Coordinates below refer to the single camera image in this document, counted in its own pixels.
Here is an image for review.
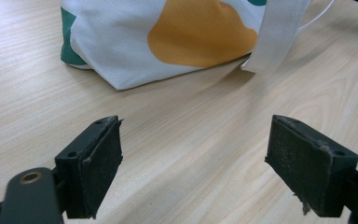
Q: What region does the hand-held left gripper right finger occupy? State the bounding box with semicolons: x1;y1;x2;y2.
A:
264;114;358;218

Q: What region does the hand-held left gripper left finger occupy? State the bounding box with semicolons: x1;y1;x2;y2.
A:
54;115;124;220

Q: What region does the white patterned fabric bag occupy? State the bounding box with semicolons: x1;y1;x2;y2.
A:
60;0;338;91

